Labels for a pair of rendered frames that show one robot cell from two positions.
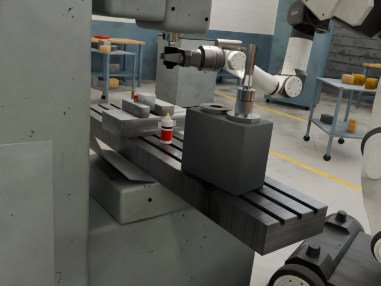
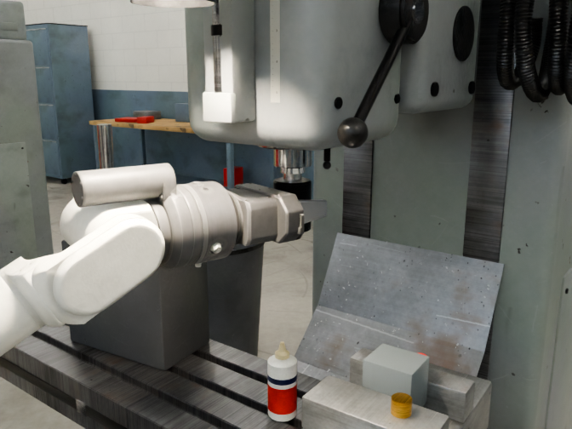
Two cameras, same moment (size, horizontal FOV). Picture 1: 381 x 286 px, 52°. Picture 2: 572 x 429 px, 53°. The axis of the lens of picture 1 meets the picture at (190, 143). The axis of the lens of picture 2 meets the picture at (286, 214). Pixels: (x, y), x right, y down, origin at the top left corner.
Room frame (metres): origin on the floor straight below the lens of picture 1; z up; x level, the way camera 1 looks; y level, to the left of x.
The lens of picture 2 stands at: (2.01, -0.10, 1.39)
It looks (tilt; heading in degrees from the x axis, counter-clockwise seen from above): 14 degrees down; 165
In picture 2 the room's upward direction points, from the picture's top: straight up
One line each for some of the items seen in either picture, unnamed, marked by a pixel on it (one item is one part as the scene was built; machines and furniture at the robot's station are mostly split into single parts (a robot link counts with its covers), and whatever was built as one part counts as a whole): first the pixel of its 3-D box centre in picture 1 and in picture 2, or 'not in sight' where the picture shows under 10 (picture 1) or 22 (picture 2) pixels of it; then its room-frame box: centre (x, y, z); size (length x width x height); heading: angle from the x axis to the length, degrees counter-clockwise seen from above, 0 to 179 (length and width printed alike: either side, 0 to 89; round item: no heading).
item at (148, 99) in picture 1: (145, 101); (395, 381); (1.46, 0.19, 1.04); 0.06 x 0.05 x 0.06; 40
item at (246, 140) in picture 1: (224, 144); (136, 288); (1.04, -0.10, 1.03); 0.22 x 0.12 x 0.20; 45
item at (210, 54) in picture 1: (195, 58); (230, 219); (1.38, 0.01, 1.23); 0.13 x 0.12 x 0.10; 23
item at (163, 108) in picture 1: (157, 106); (373, 421); (1.50, 0.14, 1.02); 0.15 x 0.06 x 0.04; 40
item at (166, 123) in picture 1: (166, 127); (282, 378); (1.32, 0.09, 0.98); 0.04 x 0.04 x 0.11
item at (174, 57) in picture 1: (173, 58); not in sight; (1.32, 0.08, 1.23); 0.06 x 0.02 x 0.03; 113
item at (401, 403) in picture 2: not in sight; (401, 405); (1.52, 0.17, 1.05); 0.02 x 0.02 x 0.02
